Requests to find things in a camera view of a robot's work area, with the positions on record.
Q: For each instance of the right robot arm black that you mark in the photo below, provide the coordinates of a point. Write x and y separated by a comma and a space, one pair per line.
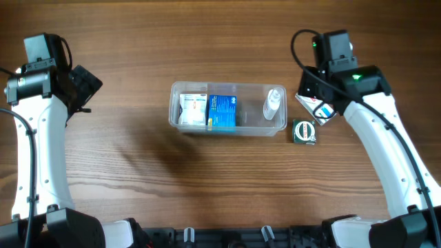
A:
364, 98

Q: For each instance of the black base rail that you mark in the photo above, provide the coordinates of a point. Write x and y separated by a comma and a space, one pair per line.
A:
288, 237

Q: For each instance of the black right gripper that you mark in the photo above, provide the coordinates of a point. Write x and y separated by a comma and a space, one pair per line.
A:
306, 85

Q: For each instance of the white medicine box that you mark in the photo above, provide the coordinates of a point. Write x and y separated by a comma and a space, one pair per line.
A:
192, 109

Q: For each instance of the blue medicine box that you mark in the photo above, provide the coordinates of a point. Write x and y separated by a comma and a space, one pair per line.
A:
221, 113

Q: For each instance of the green round tin box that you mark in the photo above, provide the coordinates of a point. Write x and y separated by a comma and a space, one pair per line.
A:
304, 132

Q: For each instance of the white Panadol box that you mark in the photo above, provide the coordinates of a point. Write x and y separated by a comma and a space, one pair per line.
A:
321, 111

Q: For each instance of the clear plastic container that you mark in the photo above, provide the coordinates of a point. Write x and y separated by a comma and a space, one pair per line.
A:
249, 110

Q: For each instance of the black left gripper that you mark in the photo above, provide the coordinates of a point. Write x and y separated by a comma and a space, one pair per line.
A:
87, 83

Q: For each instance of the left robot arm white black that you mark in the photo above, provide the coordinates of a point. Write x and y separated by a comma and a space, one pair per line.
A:
42, 96

